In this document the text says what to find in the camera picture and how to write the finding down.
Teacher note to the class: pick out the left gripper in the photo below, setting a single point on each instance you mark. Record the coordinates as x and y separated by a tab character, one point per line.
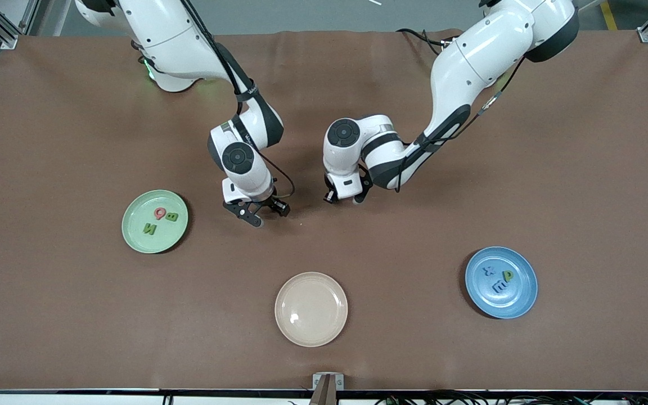
331	195

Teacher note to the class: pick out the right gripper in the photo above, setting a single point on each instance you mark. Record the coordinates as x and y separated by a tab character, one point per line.
271	203

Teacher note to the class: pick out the green letter B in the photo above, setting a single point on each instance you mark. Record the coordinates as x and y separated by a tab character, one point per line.
172	217

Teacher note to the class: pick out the red letter Q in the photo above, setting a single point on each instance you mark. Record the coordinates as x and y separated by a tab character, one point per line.
160	213

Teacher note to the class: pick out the green letter N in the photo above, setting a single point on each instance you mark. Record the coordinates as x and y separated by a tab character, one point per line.
149	228

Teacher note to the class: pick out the blue letter x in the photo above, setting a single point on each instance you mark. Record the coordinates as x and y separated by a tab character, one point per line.
490	271

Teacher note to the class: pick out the blue letter E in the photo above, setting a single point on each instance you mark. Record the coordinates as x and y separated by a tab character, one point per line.
499	287

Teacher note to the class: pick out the green letter p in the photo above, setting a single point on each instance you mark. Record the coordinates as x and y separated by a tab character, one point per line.
507	275

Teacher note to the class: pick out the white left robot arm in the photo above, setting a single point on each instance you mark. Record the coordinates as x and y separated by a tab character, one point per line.
470	62

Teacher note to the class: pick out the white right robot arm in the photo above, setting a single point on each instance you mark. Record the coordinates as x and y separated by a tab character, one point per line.
166	34

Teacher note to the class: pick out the beige plate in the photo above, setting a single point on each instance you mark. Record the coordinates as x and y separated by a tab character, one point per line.
311	309

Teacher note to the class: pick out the green plate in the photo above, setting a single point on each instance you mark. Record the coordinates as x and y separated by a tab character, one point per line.
135	216

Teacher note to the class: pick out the blue plate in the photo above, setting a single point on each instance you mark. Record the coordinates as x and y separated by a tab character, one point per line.
501	306

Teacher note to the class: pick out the brown table cover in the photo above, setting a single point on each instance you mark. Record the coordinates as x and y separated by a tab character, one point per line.
76	337

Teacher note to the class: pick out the grey metal mount bracket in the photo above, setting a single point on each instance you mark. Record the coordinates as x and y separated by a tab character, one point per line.
340	381

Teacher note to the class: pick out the tan camera pole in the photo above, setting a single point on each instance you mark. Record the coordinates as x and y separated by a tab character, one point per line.
324	394

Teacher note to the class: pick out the white table edge rail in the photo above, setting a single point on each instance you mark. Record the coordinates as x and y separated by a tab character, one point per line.
76	400

